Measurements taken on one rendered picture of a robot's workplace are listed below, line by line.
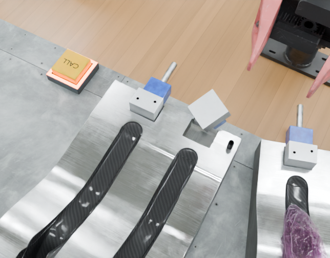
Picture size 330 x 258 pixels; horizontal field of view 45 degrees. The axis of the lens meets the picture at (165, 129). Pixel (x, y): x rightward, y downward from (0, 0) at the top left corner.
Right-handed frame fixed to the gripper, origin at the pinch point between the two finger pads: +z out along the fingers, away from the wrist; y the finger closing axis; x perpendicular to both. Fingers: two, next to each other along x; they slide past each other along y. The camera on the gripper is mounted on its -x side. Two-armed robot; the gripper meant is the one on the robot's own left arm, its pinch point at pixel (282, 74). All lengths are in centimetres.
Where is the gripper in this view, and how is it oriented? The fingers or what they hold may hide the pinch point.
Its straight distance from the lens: 41.7
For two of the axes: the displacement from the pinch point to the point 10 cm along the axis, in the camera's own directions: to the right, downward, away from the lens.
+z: -5.0, 7.7, -3.9
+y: 8.7, 4.5, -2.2
